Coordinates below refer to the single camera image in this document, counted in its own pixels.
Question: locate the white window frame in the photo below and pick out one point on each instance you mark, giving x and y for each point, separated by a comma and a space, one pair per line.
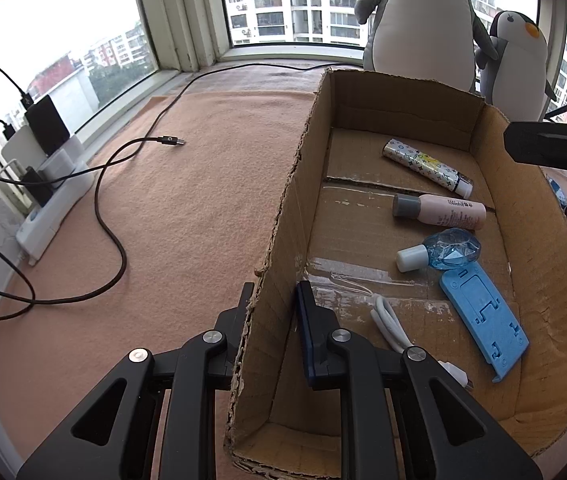
183, 10

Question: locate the large penguin plush toy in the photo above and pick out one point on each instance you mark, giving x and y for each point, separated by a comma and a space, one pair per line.
423, 25

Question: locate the white charger block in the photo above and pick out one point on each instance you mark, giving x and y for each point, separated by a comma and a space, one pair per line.
60, 160

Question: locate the cardboard box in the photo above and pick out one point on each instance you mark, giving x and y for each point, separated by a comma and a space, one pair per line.
363, 240

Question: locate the black charger plug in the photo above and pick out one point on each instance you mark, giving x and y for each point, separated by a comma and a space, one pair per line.
35, 185

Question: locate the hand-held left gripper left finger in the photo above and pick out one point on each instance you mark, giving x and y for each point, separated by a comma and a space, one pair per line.
228, 330

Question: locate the white power strip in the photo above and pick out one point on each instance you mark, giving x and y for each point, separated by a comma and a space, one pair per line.
53, 215

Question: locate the checkered beige mat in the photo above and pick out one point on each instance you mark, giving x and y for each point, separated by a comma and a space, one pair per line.
263, 80

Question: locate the clear blue bottle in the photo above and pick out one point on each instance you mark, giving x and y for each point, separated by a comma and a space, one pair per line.
453, 252

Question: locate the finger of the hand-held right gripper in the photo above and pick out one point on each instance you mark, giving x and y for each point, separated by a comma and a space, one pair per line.
553, 145

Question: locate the patterned silver tube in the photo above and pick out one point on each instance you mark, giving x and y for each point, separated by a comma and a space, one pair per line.
423, 162

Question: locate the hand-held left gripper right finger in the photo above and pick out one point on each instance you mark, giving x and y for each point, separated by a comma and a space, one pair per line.
306, 330

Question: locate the small penguin plush toy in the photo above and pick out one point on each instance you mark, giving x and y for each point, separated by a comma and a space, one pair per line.
518, 70

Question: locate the pink bottle grey cap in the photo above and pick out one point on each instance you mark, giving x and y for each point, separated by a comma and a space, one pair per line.
448, 210

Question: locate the blue phone stand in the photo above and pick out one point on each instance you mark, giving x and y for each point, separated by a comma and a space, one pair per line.
483, 320

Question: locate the white power bank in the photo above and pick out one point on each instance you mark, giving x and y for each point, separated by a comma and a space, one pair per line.
20, 147

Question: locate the black power bank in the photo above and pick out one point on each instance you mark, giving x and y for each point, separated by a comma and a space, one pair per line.
48, 125

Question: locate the blue round container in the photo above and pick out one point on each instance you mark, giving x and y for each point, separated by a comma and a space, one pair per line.
558, 191

